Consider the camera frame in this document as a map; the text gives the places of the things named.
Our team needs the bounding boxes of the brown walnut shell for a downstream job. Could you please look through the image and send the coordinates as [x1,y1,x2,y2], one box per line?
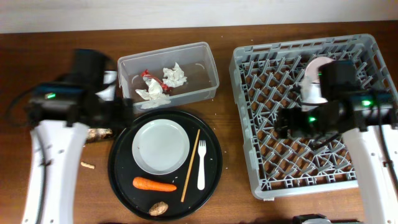
[149,202,169,217]

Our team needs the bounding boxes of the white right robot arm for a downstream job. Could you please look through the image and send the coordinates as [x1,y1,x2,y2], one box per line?
[275,90,397,223]

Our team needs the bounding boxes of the rice and peanut shells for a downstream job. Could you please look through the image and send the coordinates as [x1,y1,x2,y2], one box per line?
[86,128,114,143]

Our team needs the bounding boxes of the grey plate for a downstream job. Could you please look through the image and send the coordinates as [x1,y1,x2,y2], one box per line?
[132,119,190,175]

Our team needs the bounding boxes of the wooden chopstick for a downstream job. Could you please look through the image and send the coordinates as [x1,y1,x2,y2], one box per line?
[180,129,201,203]

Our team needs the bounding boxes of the pink bowl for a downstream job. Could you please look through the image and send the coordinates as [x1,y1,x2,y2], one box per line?
[300,57,333,111]

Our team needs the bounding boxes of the white plastic fork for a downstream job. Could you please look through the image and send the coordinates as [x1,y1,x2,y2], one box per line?
[197,140,206,190]

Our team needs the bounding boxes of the white tissue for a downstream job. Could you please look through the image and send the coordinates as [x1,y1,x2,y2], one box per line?
[162,62,187,88]
[135,78,171,109]

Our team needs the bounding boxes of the clear plastic bin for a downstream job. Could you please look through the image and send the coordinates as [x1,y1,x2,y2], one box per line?
[118,42,220,114]

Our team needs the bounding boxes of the orange carrot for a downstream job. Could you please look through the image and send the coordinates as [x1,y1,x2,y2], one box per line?
[132,177,177,192]

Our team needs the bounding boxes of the round black tray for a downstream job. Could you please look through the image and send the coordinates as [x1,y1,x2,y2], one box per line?
[108,110,223,222]

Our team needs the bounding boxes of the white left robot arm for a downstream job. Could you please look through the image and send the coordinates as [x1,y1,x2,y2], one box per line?
[22,70,132,223]

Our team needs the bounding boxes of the red snack wrapper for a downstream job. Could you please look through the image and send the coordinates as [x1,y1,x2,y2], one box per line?
[141,70,172,93]

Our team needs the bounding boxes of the grey dishwasher rack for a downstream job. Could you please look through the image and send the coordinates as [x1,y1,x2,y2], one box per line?
[229,34,396,200]

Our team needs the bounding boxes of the stray peanut shell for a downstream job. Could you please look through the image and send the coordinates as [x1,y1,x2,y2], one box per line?
[80,161,95,169]

